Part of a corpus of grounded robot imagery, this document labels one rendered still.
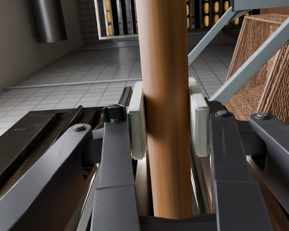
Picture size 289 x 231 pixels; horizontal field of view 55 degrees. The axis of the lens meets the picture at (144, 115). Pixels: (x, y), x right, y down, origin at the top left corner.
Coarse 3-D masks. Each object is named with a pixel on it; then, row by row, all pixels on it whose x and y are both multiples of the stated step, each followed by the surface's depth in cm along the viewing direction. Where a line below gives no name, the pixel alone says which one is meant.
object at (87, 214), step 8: (128, 88) 165; (128, 96) 153; (128, 104) 148; (96, 176) 82; (96, 184) 78; (88, 200) 72; (88, 208) 69; (88, 216) 66; (80, 224) 65; (88, 224) 64
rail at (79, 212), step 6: (120, 102) 144; (90, 186) 78; (84, 192) 76; (84, 198) 74; (84, 204) 71; (78, 210) 69; (78, 216) 67; (72, 222) 66; (78, 222) 66; (72, 228) 64
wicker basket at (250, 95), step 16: (256, 16) 135; (272, 16) 135; (288, 16) 127; (240, 32) 154; (256, 32) 153; (272, 32) 151; (240, 48) 157; (256, 48) 157; (240, 64) 160; (272, 64) 153; (256, 80) 164; (272, 80) 109; (240, 96) 161; (256, 96) 153; (240, 112) 143; (256, 112) 114; (272, 112) 132
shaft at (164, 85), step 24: (144, 0) 15; (168, 0) 15; (144, 24) 16; (168, 24) 16; (144, 48) 17; (168, 48) 16; (144, 72) 17; (168, 72) 16; (144, 96) 18; (168, 96) 17; (168, 120) 18; (168, 144) 18; (168, 168) 19; (168, 192) 20; (168, 216) 20
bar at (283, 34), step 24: (240, 0) 91; (264, 0) 91; (288, 0) 91; (216, 24) 95; (288, 24) 50; (264, 48) 51; (240, 72) 53; (216, 96) 55; (192, 144) 49; (192, 168) 42; (192, 192) 37
